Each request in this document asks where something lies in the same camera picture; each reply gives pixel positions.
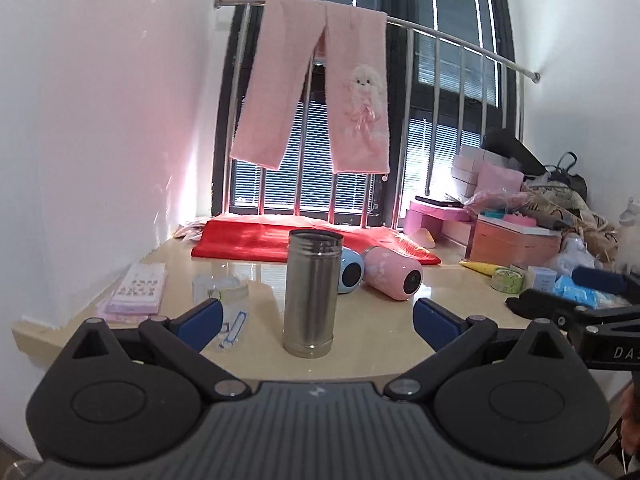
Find black cloth strap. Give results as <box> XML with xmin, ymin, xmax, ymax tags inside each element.
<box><xmin>504</xmin><ymin>289</ymin><xmax>539</xmax><ymax>319</ymax></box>

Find blue wet wipes pack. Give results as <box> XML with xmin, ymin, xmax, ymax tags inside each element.
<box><xmin>552</xmin><ymin>275</ymin><xmax>611</xmax><ymax>310</ymax></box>

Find red cloth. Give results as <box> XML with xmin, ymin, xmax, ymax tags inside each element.
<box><xmin>191</xmin><ymin>214</ymin><xmax>440</xmax><ymax>266</ymax></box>

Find salmon pink box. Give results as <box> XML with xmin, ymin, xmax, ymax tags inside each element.
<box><xmin>466</xmin><ymin>216</ymin><xmax>562</xmax><ymax>269</ymax></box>

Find black bag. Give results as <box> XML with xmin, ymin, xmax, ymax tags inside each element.
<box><xmin>547</xmin><ymin>151</ymin><xmax>588</xmax><ymax>202</ymax></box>

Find pink trousers with dog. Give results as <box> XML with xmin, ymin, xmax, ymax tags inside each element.
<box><xmin>229</xmin><ymin>0</ymin><xmax>392</xmax><ymax>175</ymax></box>

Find pink folded cloth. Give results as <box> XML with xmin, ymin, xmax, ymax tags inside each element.
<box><xmin>474</xmin><ymin>162</ymin><xmax>524</xmax><ymax>196</ymax></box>

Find small white bee box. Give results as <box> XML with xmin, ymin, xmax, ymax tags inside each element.
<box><xmin>524</xmin><ymin>266</ymin><xmax>558</xmax><ymax>294</ymax></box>

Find small label card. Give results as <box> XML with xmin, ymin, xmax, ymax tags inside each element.
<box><xmin>217</xmin><ymin>310</ymin><xmax>247</xmax><ymax>350</ymax></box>

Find steel window railing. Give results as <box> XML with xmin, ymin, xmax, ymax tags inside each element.
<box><xmin>214</xmin><ymin>0</ymin><xmax>542</xmax><ymax>231</ymax></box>

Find pink thermos cup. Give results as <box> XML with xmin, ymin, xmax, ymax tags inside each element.
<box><xmin>362</xmin><ymin>247</ymin><xmax>423</xmax><ymax>301</ymax></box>

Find blue thermos cup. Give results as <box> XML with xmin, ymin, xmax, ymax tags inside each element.
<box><xmin>338</xmin><ymin>247</ymin><xmax>364</xmax><ymax>295</ymax></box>

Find yellow tube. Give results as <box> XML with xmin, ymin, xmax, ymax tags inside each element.
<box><xmin>459</xmin><ymin>260</ymin><xmax>501</xmax><ymax>278</ymax></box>

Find green tape roll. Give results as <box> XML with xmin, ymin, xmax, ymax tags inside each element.
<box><xmin>490</xmin><ymin>268</ymin><xmax>525</xmax><ymax>295</ymax></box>

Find pink sticker sheet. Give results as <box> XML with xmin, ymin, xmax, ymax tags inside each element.
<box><xmin>96</xmin><ymin>263</ymin><xmax>167</xmax><ymax>323</ymax></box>

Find stainless steel cup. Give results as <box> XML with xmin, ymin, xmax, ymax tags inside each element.
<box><xmin>282</xmin><ymin>229</ymin><xmax>343</xmax><ymax>359</ymax></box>

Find black window frame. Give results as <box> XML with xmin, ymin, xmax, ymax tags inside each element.
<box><xmin>212</xmin><ymin>0</ymin><xmax>516</xmax><ymax>226</ymax></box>

